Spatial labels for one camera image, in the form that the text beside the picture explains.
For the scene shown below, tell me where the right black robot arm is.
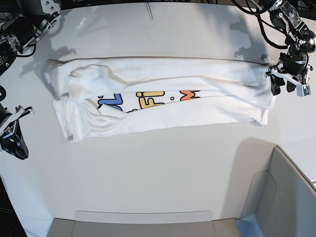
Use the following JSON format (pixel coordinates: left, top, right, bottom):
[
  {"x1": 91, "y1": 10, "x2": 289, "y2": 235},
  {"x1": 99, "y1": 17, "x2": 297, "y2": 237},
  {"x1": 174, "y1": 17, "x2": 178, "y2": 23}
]
[{"x1": 0, "y1": 0, "x2": 62, "y2": 160}]

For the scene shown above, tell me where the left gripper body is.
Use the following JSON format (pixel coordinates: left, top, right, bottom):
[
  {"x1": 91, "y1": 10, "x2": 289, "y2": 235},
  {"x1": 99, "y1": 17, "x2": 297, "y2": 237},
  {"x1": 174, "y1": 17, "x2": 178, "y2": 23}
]
[{"x1": 265, "y1": 50, "x2": 311, "y2": 86}]

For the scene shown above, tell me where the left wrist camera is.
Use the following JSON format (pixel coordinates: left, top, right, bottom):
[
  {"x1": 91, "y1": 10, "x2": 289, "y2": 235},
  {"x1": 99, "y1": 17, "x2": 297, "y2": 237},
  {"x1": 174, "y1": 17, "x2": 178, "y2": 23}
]
[{"x1": 296, "y1": 84, "x2": 311, "y2": 97}]

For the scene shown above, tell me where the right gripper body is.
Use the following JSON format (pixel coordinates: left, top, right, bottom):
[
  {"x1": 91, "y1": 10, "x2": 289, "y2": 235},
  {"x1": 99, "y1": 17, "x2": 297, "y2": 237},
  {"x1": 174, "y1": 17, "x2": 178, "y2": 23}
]
[{"x1": 0, "y1": 104, "x2": 34, "y2": 141}]

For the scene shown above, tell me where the grey plastic bin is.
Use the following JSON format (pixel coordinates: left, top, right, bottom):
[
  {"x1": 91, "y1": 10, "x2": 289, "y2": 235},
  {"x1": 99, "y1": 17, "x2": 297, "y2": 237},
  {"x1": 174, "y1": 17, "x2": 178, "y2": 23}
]
[{"x1": 48, "y1": 146, "x2": 316, "y2": 237}]

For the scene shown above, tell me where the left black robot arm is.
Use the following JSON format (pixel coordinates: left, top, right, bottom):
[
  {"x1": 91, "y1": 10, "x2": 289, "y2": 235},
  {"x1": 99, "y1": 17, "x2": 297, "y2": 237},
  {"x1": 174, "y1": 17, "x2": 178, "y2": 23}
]
[{"x1": 232, "y1": 0, "x2": 316, "y2": 97}]

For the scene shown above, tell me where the white printed t-shirt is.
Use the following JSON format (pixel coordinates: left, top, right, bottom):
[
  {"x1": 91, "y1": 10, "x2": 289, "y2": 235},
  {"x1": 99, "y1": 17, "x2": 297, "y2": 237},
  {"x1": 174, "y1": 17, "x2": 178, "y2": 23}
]
[{"x1": 47, "y1": 57, "x2": 276, "y2": 142}]

